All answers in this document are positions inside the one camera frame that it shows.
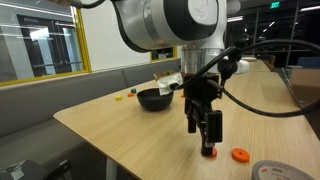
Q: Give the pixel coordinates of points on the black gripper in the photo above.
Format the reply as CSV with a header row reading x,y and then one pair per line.
x,y
211,127

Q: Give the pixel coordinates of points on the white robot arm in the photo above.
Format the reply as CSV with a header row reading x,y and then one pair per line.
x,y
197,26

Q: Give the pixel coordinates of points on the black bowl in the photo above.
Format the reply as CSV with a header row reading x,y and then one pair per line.
x,y
152,100

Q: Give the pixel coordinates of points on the green cube block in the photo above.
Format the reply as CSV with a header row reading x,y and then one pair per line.
x,y
133,90

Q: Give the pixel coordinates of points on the white plate on table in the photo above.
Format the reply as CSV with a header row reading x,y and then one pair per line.
x,y
249,59

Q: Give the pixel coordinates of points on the yellow cube block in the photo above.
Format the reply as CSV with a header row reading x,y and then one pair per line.
x,y
118,98

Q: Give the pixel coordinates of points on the grey bench sofa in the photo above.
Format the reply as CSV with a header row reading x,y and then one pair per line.
x,y
28,130

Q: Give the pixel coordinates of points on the black device on bench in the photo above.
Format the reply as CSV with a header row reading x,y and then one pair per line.
x,y
29,170

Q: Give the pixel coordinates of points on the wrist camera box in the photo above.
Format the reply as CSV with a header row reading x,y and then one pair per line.
x,y
166,79

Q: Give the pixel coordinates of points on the grey duct tape roll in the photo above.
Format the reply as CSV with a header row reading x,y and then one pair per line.
x,y
274,170

